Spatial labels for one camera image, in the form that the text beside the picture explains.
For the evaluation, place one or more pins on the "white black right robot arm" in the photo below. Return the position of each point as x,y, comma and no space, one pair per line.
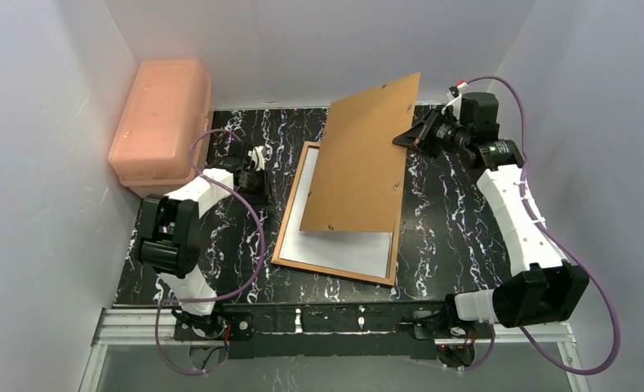
544,287

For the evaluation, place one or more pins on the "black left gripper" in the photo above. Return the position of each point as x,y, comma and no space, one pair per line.
250,180

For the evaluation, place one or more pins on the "wooden picture frame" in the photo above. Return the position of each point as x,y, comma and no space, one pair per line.
300,216

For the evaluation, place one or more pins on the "brown fibreboard backing board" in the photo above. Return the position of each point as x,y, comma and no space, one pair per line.
359,173

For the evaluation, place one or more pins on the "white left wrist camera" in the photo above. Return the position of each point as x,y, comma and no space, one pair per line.
257,155

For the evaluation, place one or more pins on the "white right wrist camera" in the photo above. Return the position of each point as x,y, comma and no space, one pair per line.
455,93

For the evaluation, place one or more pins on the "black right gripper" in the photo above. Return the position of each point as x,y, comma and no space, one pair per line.
428,129

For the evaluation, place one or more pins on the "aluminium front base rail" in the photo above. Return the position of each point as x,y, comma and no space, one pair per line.
134,350

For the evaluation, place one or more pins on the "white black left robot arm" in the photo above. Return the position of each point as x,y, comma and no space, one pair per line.
168,237

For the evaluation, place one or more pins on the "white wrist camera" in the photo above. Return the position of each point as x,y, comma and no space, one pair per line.
455,93
257,155

